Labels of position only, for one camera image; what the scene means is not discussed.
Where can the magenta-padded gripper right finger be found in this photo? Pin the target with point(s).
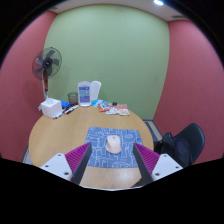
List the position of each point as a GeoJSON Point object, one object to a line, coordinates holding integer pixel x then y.
{"type": "Point", "coordinates": [165, 166]}

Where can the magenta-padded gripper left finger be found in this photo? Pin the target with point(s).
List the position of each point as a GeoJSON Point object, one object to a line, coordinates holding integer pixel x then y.
{"type": "Point", "coordinates": [58, 165]}

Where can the white computer mouse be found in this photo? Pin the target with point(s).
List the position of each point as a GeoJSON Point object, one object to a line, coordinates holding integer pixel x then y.
{"type": "Point", "coordinates": [113, 145]}

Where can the blue-grey patterned mouse pad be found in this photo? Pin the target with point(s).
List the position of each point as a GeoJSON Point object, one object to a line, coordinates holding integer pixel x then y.
{"type": "Point", "coordinates": [96, 140]}

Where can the black office chair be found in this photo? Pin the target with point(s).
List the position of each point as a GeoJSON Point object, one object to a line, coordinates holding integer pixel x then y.
{"type": "Point", "coordinates": [186, 140]}

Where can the red-capped marker pen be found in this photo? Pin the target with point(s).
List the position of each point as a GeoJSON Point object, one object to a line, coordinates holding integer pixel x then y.
{"type": "Point", "coordinates": [60, 115]}

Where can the white tissue box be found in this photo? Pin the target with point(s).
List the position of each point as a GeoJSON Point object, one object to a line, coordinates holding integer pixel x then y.
{"type": "Point", "coordinates": [50, 108]}

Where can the black marker pen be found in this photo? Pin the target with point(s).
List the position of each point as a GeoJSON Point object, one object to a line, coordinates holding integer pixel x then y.
{"type": "Point", "coordinates": [72, 109]}

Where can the small blue box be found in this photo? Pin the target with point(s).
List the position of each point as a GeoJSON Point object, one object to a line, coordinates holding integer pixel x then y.
{"type": "Point", "coordinates": [65, 104]}

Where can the dark glass cup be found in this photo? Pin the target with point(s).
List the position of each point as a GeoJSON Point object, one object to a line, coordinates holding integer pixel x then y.
{"type": "Point", "coordinates": [72, 99]}

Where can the light blue packet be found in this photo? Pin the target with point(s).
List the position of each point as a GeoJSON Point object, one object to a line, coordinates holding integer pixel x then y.
{"type": "Point", "coordinates": [95, 103]}

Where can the white and red snack packet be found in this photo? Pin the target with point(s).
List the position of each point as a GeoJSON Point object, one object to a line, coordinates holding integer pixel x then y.
{"type": "Point", "coordinates": [120, 110]}

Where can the orange snack packet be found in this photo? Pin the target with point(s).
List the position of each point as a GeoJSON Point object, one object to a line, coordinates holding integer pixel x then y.
{"type": "Point", "coordinates": [104, 106]}

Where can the white desk sign stand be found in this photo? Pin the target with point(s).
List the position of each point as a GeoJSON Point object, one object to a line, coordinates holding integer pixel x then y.
{"type": "Point", "coordinates": [84, 94]}

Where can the standing fan with red pole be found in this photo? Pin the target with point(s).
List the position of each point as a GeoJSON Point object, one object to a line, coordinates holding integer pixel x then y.
{"type": "Point", "coordinates": [47, 62]}

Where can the round ceiling light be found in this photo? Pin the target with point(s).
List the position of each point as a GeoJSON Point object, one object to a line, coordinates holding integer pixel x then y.
{"type": "Point", "coordinates": [158, 2]}

